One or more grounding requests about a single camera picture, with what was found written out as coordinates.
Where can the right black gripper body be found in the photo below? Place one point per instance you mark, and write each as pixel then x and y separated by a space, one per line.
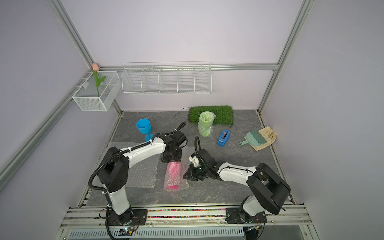
pixel 196 173

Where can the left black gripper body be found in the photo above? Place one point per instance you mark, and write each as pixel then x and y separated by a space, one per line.
pixel 176 155

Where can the blue tape dispenser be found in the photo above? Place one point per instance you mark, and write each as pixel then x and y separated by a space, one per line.
pixel 224 137

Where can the pink plastic wine glass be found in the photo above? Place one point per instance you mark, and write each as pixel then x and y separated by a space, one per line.
pixel 173 176

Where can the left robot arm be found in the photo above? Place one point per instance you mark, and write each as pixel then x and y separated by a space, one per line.
pixel 111 176

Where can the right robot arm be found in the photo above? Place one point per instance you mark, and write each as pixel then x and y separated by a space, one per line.
pixel 269 190

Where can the blue plastic wine glass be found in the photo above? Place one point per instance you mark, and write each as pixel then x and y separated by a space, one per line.
pixel 144 126

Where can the green dustpan brush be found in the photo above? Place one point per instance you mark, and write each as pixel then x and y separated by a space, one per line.
pixel 254 138

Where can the artificial grass mat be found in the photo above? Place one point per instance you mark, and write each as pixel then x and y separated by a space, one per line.
pixel 224 114

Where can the artificial tulip flower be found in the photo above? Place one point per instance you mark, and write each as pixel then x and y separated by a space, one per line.
pixel 98 80

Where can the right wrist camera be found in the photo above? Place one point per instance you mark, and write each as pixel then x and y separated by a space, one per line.
pixel 194 160

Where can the white wire wall rack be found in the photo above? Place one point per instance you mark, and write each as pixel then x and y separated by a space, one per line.
pixel 143 78

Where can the white mesh wall basket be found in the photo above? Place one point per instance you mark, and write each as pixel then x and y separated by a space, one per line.
pixel 86 95

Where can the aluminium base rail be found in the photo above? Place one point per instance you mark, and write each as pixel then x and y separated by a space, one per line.
pixel 184 222

